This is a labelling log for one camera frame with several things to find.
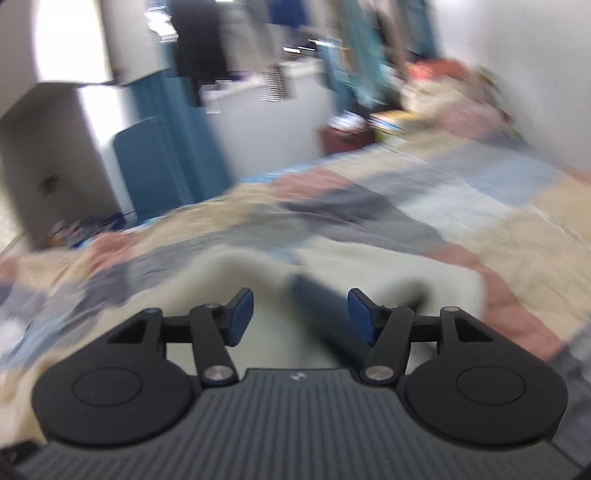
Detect stack of books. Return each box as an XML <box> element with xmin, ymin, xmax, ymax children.
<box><xmin>369</xmin><ymin>110</ymin><xmax>417</xmax><ymax>136</ymax></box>

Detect group of small bottles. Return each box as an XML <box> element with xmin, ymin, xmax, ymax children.
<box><xmin>48</xmin><ymin>216</ymin><xmax>126</xmax><ymax>246</ymax></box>

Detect dark hanging clothes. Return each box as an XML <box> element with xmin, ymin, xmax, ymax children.
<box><xmin>170</xmin><ymin>0</ymin><xmax>230</xmax><ymax>85</ymax></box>

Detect teal hanging cloth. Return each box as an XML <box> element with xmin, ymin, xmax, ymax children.
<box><xmin>323</xmin><ymin>0</ymin><xmax>386</xmax><ymax>108</ymax></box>

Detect blue chair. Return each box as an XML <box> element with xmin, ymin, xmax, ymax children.
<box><xmin>113</xmin><ymin>115</ymin><xmax>195</xmax><ymax>223</ymax></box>

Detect cream knit sweater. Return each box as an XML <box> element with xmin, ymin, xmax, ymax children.
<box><xmin>124</xmin><ymin>244</ymin><xmax>488</xmax><ymax>370</ymax></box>

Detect pile of clothes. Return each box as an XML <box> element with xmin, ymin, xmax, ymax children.
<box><xmin>401</xmin><ymin>58</ymin><xmax>525</xmax><ymax>140</ymax></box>

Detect clear plastic bag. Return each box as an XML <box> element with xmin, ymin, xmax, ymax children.
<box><xmin>329</xmin><ymin>113</ymin><xmax>366</xmax><ymax>133</ymax></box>

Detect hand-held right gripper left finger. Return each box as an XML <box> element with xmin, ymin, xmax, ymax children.
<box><xmin>107</xmin><ymin>288</ymin><xmax>254</xmax><ymax>386</ymax></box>

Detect patchwork quilt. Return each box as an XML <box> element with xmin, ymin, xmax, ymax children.
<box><xmin>0</xmin><ymin>138</ymin><xmax>591</xmax><ymax>462</ymax></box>

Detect red suitcase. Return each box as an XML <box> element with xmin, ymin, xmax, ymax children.
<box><xmin>321</xmin><ymin>124</ymin><xmax>376</xmax><ymax>156</ymax></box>

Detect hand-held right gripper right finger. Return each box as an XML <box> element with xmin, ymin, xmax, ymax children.
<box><xmin>347</xmin><ymin>288</ymin><xmax>495</xmax><ymax>386</ymax></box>

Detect blue curtain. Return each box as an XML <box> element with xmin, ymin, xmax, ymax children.
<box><xmin>131</xmin><ymin>74</ymin><xmax>234</xmax><ymax>204</ymax></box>

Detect white desk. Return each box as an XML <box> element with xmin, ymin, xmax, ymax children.
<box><xmin>0</xmin><ymin>82</ymin><xmax>126</xmax><ymax>247</ymax></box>

